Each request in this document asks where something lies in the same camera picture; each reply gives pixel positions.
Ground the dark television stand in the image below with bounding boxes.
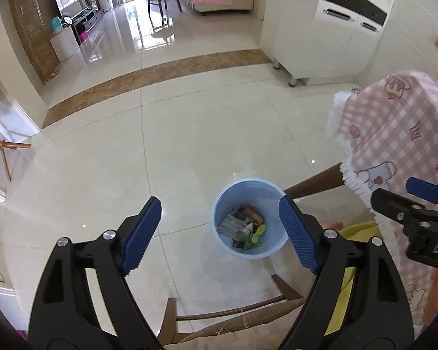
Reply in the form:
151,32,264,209
64,7,106,46

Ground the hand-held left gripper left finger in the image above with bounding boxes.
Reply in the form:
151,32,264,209
28,196,165,350

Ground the brown wooden chair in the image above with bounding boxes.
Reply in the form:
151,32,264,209
157,273,307,350

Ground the white side cabinet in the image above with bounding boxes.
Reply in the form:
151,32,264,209
50,27,78,62

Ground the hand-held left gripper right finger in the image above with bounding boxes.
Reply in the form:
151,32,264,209
277,195,414,350

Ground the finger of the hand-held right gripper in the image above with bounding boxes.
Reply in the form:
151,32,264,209
405,177,438,212
371,188,438,224

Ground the television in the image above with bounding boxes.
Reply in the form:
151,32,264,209
55,0,95,19

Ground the white blue plastic packet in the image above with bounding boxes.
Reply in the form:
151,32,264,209
219,213,254,239

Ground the pink checked cartoon tablecloth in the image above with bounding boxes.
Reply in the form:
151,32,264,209
326,70,438,336

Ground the wooden table leg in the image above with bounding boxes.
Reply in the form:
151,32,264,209
285,162,345,199

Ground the blue plastic bucket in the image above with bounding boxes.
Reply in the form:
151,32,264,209
211,178,291,260

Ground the white sideboard cabinet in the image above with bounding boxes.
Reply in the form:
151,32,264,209
259,0,394,88

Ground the wooden stand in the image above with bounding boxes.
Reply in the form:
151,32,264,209
0,135,32,183

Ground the person's right hand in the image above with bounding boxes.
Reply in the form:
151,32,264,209
423,268,438,327

